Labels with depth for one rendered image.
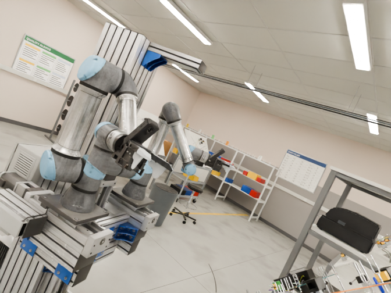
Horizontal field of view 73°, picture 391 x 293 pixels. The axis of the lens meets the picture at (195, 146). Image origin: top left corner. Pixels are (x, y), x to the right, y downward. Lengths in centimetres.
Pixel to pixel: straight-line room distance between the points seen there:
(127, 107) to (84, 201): 46
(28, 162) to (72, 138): 55
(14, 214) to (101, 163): 53
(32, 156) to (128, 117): 72
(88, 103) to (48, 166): 29
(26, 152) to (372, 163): 790
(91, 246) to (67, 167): 34
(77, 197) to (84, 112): 38
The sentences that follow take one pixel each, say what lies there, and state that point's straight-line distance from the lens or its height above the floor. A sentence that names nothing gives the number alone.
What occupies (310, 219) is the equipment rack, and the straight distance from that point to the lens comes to 183.
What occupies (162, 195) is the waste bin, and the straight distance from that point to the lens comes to 435.
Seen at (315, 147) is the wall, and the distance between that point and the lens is 867.
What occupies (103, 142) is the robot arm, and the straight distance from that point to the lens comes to 92.
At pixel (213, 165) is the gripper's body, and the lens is 184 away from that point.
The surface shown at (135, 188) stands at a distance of 168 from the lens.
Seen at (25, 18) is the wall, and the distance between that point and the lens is 765.
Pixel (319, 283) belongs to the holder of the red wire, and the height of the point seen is 131.
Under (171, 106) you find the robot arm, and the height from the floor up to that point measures 178.
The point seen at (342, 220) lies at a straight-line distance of 187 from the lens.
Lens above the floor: 169
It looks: 3 degrees down
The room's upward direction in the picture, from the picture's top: 25 degrees clockwise
